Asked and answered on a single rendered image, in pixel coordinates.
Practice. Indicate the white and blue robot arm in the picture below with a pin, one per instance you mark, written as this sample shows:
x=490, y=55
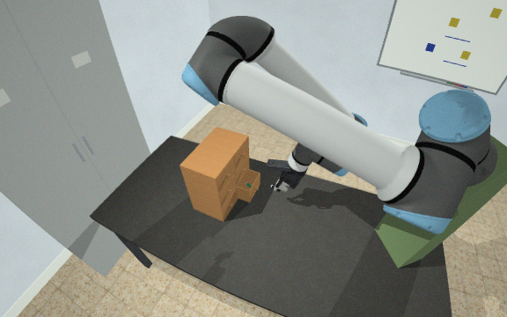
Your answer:
x=455, y=125

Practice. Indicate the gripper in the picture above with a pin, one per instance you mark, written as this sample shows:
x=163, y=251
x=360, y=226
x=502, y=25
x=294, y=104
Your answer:
x=288, y=178

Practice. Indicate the tan wooden chest of drawers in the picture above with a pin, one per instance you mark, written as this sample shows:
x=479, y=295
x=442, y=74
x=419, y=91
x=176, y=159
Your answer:
x=204, y=164

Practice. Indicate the brown wooden drawer front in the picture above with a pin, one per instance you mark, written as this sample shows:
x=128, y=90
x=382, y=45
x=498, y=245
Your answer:
x=229, y=204
x=241, y=170
x=241, y=154
x=226, y=173
x=244, y=192
x=225, y=194

